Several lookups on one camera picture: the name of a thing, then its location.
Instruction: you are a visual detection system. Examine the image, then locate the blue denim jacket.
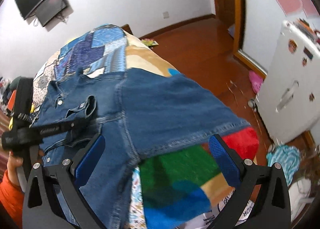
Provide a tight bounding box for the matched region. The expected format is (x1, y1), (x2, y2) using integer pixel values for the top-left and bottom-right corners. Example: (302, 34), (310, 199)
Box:
(34, 68), (250, 228)

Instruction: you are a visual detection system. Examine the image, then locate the teal striped cloth on floor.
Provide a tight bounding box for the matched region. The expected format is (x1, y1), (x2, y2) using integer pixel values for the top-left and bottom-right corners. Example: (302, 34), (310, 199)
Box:
(266, 145), (301, 186)

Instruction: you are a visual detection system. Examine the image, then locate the person left hand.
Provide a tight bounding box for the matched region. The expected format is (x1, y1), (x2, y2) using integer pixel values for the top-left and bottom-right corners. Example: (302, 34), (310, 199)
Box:
(7, 151), (23, 186)

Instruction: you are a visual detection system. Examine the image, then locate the white wall socket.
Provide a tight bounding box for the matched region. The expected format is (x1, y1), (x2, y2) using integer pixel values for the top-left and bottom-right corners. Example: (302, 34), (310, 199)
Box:
(163, 11), (169, 18)

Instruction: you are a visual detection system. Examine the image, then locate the pink item on floor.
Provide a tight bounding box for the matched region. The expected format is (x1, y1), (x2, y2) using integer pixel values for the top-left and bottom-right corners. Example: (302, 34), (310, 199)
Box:
(248, 70), (264, 94)

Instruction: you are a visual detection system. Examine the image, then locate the patchwork blue quilt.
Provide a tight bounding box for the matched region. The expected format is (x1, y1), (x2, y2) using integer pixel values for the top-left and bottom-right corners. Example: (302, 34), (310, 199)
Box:
(33, 24), (127, 108)

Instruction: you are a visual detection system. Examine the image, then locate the wooden door frame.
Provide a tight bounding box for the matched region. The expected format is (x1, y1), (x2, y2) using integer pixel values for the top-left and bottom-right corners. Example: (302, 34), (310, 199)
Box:
(214, 0), (267, 79)

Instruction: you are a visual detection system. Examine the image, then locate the orange sleeve left forearm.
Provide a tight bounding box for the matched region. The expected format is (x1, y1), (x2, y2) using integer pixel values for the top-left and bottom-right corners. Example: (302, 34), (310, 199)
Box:
(0, 170), (24, 228)

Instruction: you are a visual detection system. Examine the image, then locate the clutter pile with orange box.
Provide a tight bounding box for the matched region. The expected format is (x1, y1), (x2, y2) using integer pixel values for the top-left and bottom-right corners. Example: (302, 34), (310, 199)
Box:
(0, 76), (21, 116)

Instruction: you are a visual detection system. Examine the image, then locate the colourful striped fleece blanket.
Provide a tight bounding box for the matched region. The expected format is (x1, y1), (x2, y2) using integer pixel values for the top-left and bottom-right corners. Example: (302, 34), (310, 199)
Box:
(124, 31), (259, 228)

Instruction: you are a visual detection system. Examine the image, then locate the small black wall monitor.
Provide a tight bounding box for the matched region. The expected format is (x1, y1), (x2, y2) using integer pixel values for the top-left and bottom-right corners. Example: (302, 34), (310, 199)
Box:
(35, 0), (67, 27)

